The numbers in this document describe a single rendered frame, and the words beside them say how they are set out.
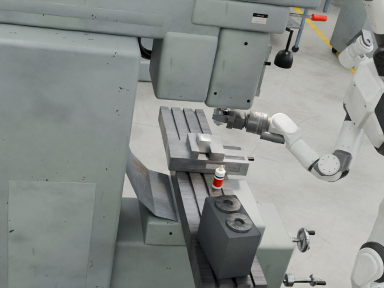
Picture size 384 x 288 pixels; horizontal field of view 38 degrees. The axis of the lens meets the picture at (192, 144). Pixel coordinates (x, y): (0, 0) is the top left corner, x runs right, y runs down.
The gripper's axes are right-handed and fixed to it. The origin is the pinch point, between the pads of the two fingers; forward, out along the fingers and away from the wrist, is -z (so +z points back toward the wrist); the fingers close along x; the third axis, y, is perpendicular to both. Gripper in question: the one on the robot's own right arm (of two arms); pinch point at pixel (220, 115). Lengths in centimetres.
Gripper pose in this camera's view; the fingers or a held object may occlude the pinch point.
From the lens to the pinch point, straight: 221.5
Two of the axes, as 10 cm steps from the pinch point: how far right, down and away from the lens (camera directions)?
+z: 9.7, 2.2, -0.5
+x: -1.5, 4.9, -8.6
